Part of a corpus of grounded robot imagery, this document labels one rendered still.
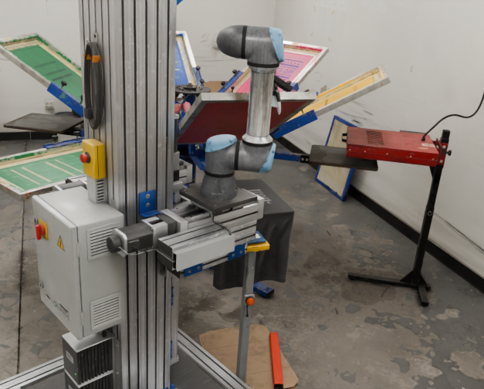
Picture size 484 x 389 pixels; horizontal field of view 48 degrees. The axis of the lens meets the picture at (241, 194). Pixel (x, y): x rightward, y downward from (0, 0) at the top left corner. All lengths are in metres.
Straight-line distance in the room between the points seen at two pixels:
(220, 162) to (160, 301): 0.69
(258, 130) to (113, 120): 0.52
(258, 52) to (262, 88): 0.13
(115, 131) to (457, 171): 3.10
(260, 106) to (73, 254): 0.84
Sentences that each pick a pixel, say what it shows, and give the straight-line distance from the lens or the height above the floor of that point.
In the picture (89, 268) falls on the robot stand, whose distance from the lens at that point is 2.04.
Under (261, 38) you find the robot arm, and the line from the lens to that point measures 1.92.
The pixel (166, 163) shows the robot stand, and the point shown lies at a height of 1.37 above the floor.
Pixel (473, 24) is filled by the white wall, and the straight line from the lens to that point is 4.42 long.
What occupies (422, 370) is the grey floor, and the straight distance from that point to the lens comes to 3.48.
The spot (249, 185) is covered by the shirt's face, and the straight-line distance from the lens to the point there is 3.10.
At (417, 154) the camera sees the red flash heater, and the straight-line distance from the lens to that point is 3.60.
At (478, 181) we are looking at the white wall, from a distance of 4.34.
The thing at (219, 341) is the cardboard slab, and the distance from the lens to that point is 3.36.
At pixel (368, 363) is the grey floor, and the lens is 3.41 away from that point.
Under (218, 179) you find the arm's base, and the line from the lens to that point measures 2.06.
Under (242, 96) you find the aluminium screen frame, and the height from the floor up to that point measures 1.54.
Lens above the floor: 2.07
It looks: 22 degrees down
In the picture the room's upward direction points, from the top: 4 degrees clockwise
